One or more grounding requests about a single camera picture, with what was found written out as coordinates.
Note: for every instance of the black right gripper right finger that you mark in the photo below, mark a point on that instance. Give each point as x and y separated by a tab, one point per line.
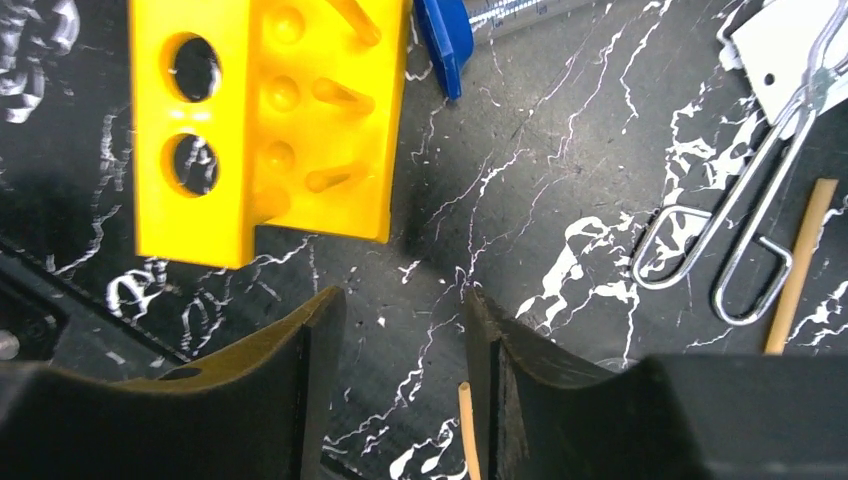
629	417

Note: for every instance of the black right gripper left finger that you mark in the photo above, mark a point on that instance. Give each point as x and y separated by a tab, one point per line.
256	409

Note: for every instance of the yellow test tube rack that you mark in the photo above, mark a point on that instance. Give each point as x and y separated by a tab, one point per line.
248	113

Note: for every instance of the blue-capped graduated cylinder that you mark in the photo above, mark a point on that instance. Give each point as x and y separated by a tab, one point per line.
453	28

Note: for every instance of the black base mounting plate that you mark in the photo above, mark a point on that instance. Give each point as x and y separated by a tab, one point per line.
44	319

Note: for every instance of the tan rubber tubing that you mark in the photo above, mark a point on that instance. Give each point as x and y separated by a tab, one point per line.
798	265

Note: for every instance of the small white plastic packet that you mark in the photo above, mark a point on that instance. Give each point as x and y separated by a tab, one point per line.
772	48

